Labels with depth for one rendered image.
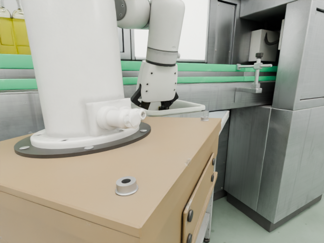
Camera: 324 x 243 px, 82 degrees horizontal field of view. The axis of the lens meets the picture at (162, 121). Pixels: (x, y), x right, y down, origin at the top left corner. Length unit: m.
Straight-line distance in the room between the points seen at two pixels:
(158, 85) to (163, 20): 0.14
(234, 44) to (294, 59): 0.36
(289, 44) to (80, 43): 1.02
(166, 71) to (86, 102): 0.30
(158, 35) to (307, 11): 0.80
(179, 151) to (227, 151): 1.23
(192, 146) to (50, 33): 0.17
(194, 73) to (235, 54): 0.51
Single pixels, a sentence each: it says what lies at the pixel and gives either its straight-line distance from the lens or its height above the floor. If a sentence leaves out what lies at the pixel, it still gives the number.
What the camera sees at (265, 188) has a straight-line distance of 1.29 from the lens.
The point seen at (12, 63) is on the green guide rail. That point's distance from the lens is 0.57.
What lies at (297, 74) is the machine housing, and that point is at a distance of 1.09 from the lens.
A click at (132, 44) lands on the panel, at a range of 0.88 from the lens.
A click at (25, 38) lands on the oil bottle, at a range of 0.68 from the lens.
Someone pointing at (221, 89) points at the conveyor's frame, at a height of 0.85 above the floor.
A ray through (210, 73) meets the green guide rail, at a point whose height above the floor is 0.92.
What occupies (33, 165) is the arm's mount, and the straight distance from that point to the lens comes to 0.19.
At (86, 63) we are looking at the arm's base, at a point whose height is 0.93.
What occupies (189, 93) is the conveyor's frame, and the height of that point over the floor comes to 0.84.
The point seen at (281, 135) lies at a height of 0.62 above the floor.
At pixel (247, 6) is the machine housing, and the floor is 1.28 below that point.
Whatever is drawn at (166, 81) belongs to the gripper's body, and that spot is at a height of 0.90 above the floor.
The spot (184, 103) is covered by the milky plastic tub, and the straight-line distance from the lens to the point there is 0.57.
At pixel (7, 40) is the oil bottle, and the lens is 0.68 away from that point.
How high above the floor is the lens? 0.92
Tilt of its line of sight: 14 degrees down
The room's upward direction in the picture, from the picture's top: straight up
